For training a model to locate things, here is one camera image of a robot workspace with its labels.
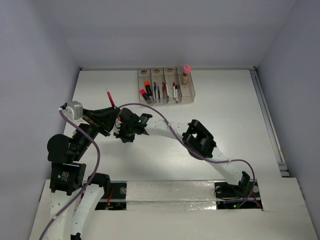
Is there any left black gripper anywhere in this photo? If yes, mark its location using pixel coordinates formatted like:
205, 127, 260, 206
73, 105, 121, 158

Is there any red slim pen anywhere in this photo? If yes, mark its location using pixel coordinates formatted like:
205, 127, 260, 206
106, 89, 116, 109

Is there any orange highlighter marker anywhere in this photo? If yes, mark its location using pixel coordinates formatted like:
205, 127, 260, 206
144, 80, 153, 96

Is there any blue-capped whiteboard marker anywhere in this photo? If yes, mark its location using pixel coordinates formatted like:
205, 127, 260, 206
165, 83, 170, 101

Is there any dark purple gel pen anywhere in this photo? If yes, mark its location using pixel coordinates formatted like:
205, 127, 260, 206
156, 86, 161, 103

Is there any blue gel pen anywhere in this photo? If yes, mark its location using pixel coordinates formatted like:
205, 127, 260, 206
153, 82, 157, 101

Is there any red gel pen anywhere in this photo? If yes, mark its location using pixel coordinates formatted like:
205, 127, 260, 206
162, 82, 167, 99

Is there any red-capped whiteboard marker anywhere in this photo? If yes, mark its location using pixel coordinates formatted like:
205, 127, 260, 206
172, 82, 176, 101

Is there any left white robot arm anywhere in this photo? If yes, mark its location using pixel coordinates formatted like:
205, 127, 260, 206
39, 103, 120, 240

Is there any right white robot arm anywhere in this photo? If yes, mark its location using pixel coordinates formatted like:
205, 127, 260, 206
114, 108, 252, 196

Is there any pink highlighter marker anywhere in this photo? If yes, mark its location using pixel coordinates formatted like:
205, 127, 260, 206
140, 89, 152, 105

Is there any clear four-compartment organizer tray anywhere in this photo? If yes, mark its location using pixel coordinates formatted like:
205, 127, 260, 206
137, 64, 196, 106

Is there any pink-capped glue stick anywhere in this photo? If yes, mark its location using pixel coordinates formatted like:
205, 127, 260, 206
182, 64, 191, 84

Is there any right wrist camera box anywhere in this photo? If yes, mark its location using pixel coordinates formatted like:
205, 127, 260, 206
112, 120, 122, 135

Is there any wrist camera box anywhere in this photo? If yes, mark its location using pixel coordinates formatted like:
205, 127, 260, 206
59, 101, 83, 122
112, 120, 122, 135

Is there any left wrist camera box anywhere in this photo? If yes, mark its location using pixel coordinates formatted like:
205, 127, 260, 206
59, 101, 83, 122

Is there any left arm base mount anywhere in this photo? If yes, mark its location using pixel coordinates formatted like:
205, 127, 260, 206
95, 181, 127, 211

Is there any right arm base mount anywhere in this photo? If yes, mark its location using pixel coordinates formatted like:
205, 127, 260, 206
213, 181, 263, 210

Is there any aluminium side rail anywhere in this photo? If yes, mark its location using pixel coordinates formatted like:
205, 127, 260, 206
249, 69, 291, 178

